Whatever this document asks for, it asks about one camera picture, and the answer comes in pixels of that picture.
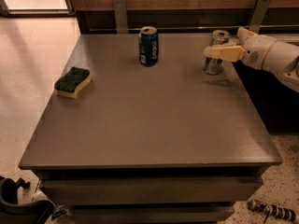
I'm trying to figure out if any black white striped cable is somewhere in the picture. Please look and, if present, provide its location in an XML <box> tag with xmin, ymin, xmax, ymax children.
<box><xmin>247</xmin><ymin>199</ymin><xmax>298</xmax><ymax>223</ymax></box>

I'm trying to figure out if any right metal bracket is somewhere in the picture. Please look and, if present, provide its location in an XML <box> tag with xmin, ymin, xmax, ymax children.
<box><xmin>249</xmin><ymin>0</ymin><xmax>271</xmax><ymax>34</ymax></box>

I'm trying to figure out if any silver blue redbull can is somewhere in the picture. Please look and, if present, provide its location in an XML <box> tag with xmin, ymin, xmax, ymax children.
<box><xmin>204</xmin><ymin>30</ymin><xmax>230</xmax><ymax>75</ymax></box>

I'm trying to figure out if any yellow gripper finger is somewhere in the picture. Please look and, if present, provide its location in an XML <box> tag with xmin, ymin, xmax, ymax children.
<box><xmin>204</xmin><ymin>45</ymin><xmax>245</xmax><ymax>62</ymax></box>
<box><xmin>237</xmin><ymin>27</ymin><xmax>256</xmax><ymax>43</ymax></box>

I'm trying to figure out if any lower grey drawer front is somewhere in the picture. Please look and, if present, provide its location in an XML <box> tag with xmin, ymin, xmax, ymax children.
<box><xmin>71</xmin><ymin>206</ymin><xmax>234</xmax><ymax>224</ymax></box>

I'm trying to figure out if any black chair base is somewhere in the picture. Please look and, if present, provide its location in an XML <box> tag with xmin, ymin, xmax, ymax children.
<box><xmin>0</xmin><ymin>175</ymin><xmax>55</xmax><ymax>224</ymax></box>

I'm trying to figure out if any grey drawer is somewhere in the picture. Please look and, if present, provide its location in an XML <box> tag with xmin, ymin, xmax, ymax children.
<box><xmin>71</xmin><ymin>206</ymin><xmax>234</xmax><ymax>224</ymax></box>
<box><xmin>41</xmin><ymin>176</ymin><xmax>263</xmax><ymax>206</ymax></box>

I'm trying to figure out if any upper grey drawer front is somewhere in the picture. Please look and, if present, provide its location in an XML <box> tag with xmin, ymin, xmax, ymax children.
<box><xmin>41</xmin><ymin>176</ymin><xmax>263</xmax><ymax>206</ymax></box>

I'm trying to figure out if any grey drawer cabinet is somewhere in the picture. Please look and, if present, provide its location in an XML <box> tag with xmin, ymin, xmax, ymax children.
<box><xmin>20</xmin><ymin>34</ymin><xmax>281</xmax><ymax>210</ymax></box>

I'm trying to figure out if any blue pepsi can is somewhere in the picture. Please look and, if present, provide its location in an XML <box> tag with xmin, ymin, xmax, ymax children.
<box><xmin>139</xmin><ymin>26</ymin><xmax>159</xmax><ymax>67</ymax></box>

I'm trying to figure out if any left metal bracket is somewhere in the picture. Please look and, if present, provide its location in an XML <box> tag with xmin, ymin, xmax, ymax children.
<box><xmin>113</xmin><ymin>0</ymin><xmax>128</xmax><ymax>34</ymax></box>

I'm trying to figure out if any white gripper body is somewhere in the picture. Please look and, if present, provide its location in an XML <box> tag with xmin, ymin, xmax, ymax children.
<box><xmin>241</xmin><ymin>35</ymin><xmax>277</xmax><ymax>70</ymax></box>

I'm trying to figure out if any green yellow sponge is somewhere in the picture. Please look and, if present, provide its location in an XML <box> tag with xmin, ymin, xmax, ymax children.
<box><xmin>54</xmin><ymin>67</ymin><xmax>92</xmax><ymax>99</ymax></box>

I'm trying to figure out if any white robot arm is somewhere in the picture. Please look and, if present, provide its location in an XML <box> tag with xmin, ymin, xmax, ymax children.
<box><xmin>204</xmin><ymin>27</ymin><xmax>299</xmax><ymax>92</ymax></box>

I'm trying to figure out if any metal bracket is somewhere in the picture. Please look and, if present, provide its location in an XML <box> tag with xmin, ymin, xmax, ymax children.
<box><xmin>249</xmin><ymin>0</ymin><xmax>271</xmax><ymax>34</ymax></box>
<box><xmin>113</xmin><ymin>0</ymin><xmax>128</xmax><ymax>34</ymax></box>

